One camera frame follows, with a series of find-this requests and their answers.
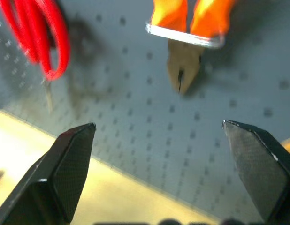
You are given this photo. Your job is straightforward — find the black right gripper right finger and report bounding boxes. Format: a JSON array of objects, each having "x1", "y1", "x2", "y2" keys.
[{"x1": 221, "y1": 120, "x2": 290, "y2": 225}]

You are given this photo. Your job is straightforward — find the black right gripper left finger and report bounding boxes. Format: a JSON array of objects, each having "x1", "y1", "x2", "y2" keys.
[{"x1": 0, "y1": 122, "x2": 97, "y2": 225}]

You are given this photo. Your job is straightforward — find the orange-handled pliers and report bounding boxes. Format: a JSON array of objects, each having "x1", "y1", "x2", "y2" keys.
[{"x1": 150, "y1": 0, "x2": 237, "y2": 94}]

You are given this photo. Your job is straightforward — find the clear acrylic tool holder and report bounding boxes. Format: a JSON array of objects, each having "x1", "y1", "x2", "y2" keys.
[{"x1": 145, "y1": 22, "x2": 226, "y2": 49}]

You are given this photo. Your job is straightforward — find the red-handled scissors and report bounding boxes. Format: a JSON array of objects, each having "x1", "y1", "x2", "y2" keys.
[{"x1": 0, "y1": 0, "x2": 71, "y2": 113}]

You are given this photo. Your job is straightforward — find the grey pegboard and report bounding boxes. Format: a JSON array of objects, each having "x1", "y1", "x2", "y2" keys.
[{"x1": 0, "y1": 0, "x2": 290, "y2": 225}]

